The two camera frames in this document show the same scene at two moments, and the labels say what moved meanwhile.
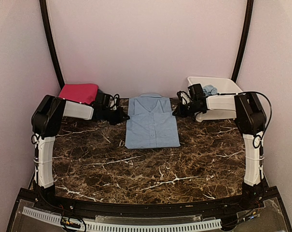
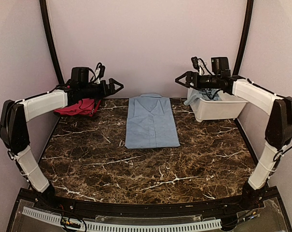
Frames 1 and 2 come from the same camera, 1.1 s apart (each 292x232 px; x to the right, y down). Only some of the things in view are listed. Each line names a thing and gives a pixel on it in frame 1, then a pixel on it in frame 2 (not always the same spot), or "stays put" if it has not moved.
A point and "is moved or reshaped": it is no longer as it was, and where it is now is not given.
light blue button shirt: (150, 123) stays put
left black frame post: (48, 27) stays put
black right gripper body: (188, 111) → (195, 75)
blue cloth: (210, 90) is moved or reshaped
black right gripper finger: (176, 112) → (183, 76)
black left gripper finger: (125, 117) → (112, 80)
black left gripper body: (114, 118) → (104, 92)
